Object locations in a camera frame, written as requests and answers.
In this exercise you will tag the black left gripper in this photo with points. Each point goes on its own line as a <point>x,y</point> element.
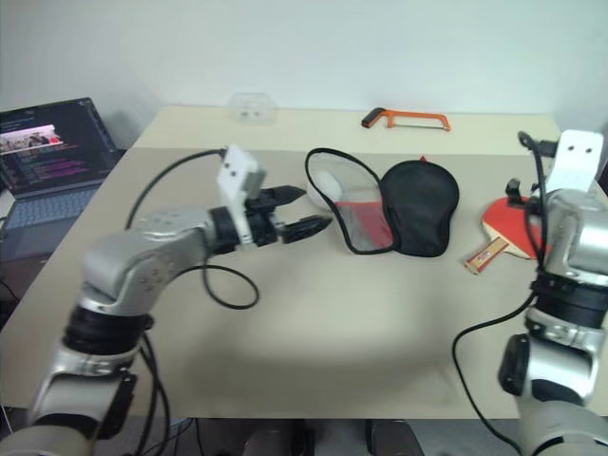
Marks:
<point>262,223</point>

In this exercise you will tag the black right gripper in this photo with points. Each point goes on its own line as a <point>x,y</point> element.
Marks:
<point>514,194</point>

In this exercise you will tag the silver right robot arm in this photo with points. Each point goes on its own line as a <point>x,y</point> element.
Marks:
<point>570,228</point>

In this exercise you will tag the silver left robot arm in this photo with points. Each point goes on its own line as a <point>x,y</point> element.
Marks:
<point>142,266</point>

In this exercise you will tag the red table tennis paddle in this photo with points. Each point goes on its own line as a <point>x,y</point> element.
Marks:
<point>499,218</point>

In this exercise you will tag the black mesh paddle case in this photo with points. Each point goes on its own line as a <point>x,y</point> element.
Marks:
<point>418,209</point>

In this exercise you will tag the white round object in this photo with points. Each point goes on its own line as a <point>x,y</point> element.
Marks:
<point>327,187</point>

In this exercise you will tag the clear plastic box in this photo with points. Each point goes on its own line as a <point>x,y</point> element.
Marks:
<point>251,108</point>

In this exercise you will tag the orange hacksaw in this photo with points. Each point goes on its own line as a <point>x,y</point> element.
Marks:
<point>413,114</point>

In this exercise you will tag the grey open laptop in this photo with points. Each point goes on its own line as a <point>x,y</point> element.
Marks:
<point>47,157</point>

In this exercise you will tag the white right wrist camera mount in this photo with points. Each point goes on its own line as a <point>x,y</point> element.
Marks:
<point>575,161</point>

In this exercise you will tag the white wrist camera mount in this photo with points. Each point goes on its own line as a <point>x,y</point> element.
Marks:
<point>575,161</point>
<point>235,176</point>

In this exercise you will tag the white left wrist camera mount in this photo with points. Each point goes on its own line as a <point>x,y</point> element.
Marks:
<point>235,176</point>

